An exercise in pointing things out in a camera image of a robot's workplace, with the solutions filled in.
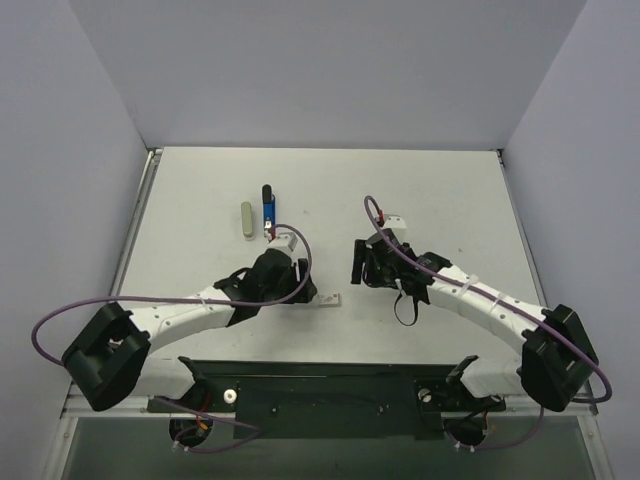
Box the white staple box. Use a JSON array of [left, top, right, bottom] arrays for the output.
[[318, 293, 342, 307]]

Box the beige white stapler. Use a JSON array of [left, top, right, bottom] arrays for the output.
[[241, 201, 254, 239]]

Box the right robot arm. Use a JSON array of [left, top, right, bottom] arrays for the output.
[[351, 236, 599, 412]]

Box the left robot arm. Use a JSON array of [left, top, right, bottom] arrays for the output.
[[62, 249, 317, 412]]

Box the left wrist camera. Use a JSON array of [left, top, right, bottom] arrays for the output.
[[267, 232, 298, 257]]

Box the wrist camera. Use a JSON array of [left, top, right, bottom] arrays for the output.
[[380, 215, 407, 244], [267, 232, 298, 257]]

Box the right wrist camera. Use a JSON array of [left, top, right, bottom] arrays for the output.
[[380, 215, 407, 244]]

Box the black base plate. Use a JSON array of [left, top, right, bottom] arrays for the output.
[[175, 356, 506, 441]]

